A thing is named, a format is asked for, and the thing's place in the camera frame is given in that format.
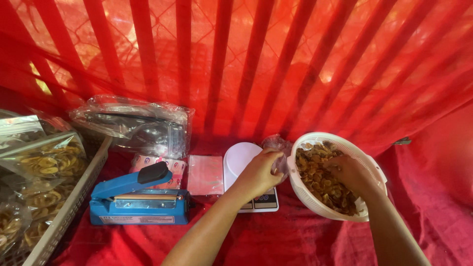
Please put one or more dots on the person's left hand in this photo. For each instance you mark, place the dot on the person's left hand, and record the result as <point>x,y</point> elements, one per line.
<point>255,173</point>

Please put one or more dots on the person's right hand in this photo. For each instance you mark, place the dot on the person's right hand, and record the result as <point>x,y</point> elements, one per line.
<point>354,173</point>

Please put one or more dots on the person's right fingers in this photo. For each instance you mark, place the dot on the person's right fingers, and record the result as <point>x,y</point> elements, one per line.
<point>332,164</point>

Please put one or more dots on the person's left fingers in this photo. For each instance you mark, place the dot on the person's left fingers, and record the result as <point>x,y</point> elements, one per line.
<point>274,154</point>

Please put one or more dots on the small clear plastic bag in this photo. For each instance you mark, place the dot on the small clear plastic bag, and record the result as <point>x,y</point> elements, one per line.
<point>283,147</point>

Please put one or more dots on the heap of banana chips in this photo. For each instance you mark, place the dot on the heap of banana chips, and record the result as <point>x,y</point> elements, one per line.
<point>317,177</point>

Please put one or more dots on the white digital kitchen scale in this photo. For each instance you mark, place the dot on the white digital kitchen scale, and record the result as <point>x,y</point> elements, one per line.
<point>238,159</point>

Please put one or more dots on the white plastic colander basket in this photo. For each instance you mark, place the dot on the white plastic colander basket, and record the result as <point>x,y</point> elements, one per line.
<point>306,199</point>

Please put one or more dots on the stack of small clear bags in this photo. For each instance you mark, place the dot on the stack of small clear bags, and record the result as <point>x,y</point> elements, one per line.
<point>205,175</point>

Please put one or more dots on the red table cloth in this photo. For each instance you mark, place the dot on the red table cloth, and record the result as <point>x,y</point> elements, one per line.
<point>295,240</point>

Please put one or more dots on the red sheer curtain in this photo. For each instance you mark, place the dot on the red sheer curtain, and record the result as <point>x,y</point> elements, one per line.
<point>236,66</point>

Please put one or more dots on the sheet of round stickers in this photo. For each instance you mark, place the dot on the sheet of round stickers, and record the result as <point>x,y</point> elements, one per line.
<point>177,166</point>

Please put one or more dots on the bundle of clear zip bags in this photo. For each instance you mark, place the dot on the bundle of clear zip bags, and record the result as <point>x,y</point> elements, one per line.
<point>140,125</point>

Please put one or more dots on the blue impulse bag sealer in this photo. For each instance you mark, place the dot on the blue impulse bag sealer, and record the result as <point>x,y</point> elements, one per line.
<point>140,207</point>

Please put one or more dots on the grey plastic crate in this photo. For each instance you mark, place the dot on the grey plastic crate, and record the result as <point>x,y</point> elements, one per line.
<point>70,207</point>

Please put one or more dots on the pile of banana chip packets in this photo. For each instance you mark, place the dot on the pile of banana chip packets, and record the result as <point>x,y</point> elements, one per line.
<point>48,162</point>

